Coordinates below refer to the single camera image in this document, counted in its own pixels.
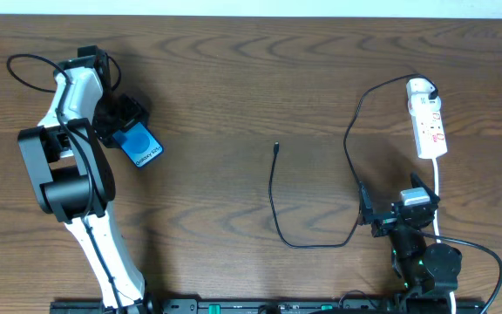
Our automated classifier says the white power strip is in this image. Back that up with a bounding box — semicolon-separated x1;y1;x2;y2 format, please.
406;78;448;160

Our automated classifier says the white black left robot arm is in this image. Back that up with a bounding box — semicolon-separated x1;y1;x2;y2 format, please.
17;45;163;313

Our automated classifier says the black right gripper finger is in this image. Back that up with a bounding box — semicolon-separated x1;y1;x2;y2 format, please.
410;172;435;200
358;181;374;225

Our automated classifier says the white power strip cord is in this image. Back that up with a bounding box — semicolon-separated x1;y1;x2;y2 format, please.
431;157;458;314

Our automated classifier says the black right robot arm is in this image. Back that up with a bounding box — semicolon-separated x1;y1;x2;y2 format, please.
358;173;462;297

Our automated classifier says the black USB charging cable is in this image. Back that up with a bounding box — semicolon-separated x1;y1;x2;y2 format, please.
268;72;440;249

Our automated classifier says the blue Galaxy smartphone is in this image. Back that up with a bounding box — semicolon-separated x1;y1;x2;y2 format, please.
112;122;164;168

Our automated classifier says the white USB charger adapter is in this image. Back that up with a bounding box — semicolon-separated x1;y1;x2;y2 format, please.
408;93;441;117

